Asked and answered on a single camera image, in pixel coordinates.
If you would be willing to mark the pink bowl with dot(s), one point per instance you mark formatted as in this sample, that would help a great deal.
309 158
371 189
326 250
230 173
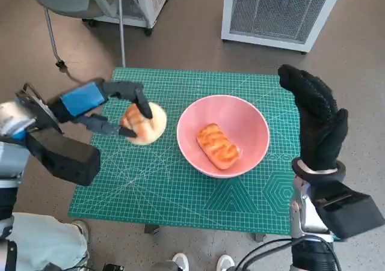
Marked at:
252 123

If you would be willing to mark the black table foot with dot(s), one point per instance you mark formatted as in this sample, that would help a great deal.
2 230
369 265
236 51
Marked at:
152 229
260 236

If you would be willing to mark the white metal pole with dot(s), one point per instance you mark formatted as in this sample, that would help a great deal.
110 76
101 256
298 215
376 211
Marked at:
121 24

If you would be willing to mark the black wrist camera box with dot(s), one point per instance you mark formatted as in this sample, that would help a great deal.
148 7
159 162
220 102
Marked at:
352 214
69 160

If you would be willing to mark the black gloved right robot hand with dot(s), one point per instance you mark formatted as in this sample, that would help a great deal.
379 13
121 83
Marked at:
319 123

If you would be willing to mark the white shoe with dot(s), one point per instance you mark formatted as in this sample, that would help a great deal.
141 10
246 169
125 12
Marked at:
225 262
180 262

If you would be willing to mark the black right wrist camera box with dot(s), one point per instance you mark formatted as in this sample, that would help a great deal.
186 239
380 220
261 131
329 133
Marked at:
352 214

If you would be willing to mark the white machine with mesh grille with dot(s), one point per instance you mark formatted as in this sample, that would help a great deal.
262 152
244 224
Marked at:
276 12

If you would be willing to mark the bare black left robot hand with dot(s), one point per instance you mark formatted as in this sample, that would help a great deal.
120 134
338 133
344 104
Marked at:
81 99

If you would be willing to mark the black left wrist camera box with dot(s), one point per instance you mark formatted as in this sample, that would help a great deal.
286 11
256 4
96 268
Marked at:
69 160

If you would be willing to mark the person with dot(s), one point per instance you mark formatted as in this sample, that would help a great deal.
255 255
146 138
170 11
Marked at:
48 244

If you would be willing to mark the long striped toy bread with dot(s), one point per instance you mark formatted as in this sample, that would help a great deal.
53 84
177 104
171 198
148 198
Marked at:
219 146

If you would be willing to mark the small black device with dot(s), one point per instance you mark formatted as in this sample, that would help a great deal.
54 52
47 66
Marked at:
113 267

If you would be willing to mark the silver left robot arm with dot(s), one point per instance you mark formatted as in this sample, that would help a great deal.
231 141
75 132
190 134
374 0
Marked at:
12 163

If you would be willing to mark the green cutting mat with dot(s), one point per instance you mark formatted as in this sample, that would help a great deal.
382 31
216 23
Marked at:
168 193

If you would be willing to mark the round toy bread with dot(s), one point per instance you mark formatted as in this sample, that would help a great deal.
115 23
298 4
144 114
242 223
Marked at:
156 129

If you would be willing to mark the white wheeled glass-sided cabinet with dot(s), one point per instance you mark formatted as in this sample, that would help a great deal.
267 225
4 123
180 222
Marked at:
153 0

